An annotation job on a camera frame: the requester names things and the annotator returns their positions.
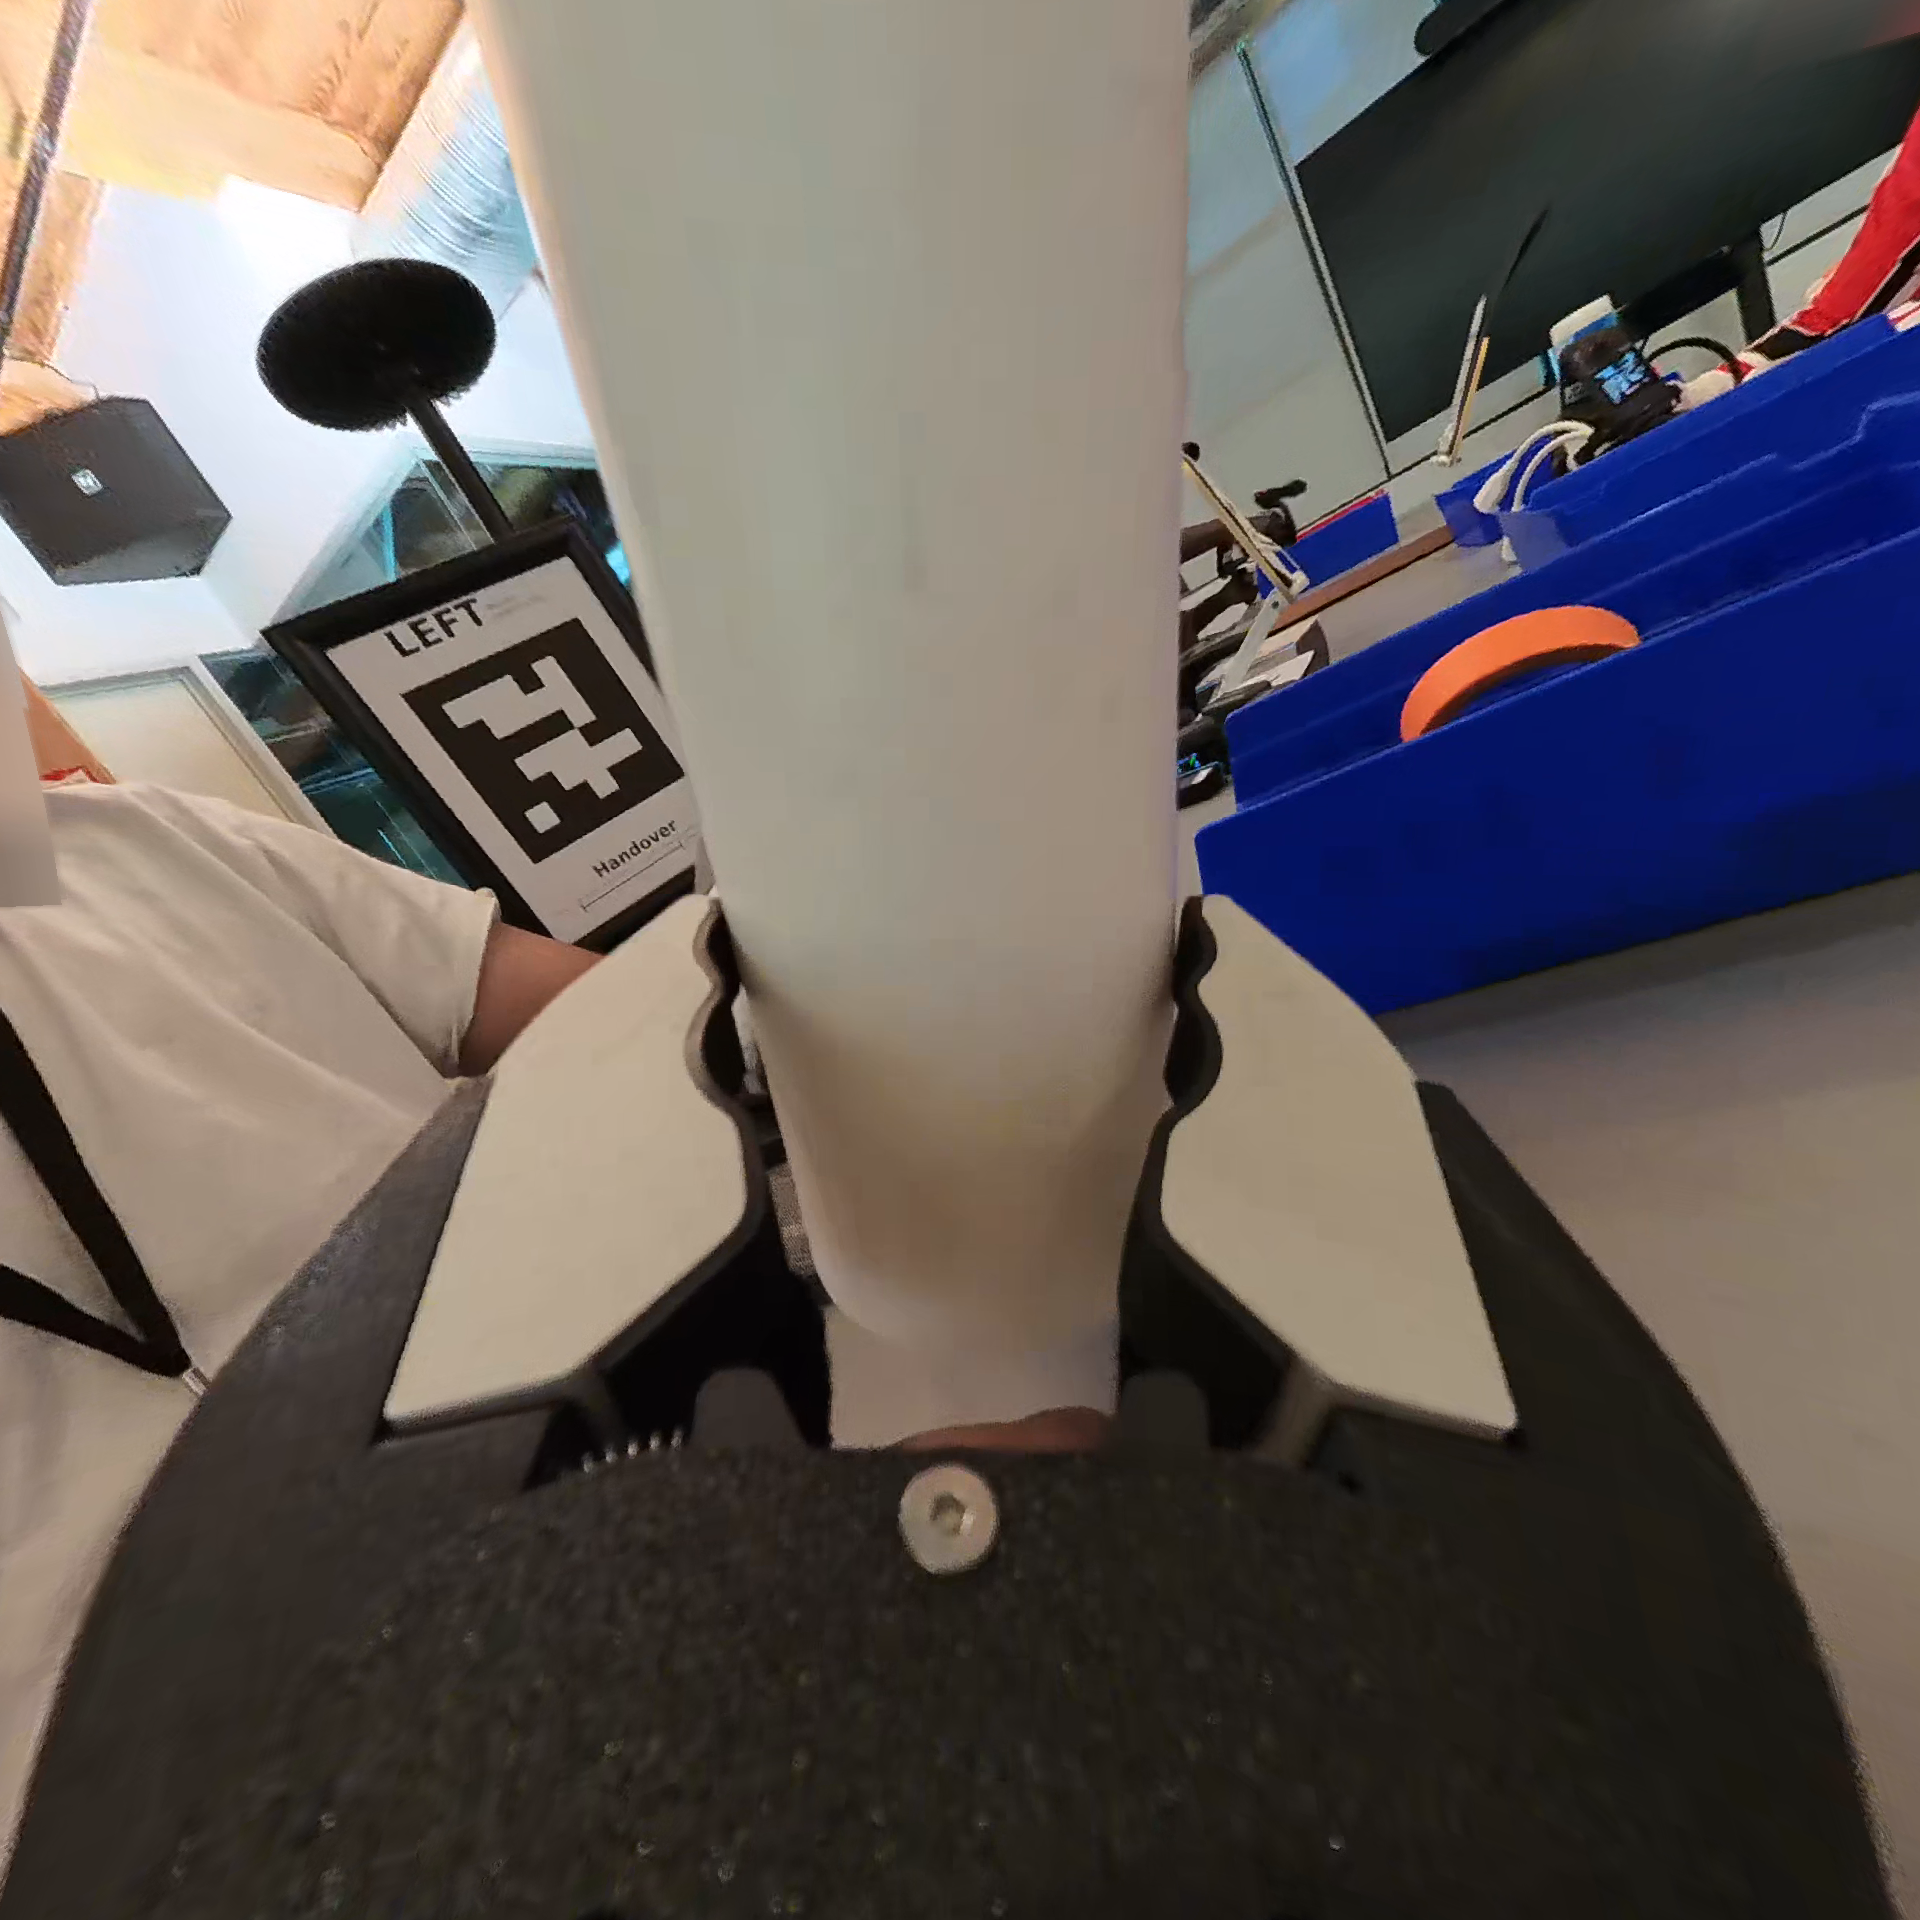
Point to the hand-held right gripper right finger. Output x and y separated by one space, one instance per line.
1320 1201

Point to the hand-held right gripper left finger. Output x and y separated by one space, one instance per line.
571 1201

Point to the blue plastic bin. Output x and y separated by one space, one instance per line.
1575 868

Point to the orange tape roll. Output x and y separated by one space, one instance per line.
1484 668

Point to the person's left forearm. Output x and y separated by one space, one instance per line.
525 998

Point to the person's light clothing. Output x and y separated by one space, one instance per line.
226 974

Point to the black charger with display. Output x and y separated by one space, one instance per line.
1203 779

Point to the framed marker sign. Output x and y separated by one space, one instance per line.
436 660

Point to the black metal stand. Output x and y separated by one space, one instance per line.
1277 503

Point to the small blue bin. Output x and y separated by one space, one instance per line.
1724 450

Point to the white plastic bottle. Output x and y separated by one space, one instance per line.
1583 323

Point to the large black screen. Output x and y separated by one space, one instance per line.
1575 224

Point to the red white snack packet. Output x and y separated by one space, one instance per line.
1869 254

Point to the small white bracket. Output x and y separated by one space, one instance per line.
1253 599

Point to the black wall speaker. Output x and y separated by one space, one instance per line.
114 488

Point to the silver air duct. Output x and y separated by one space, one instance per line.
451 164

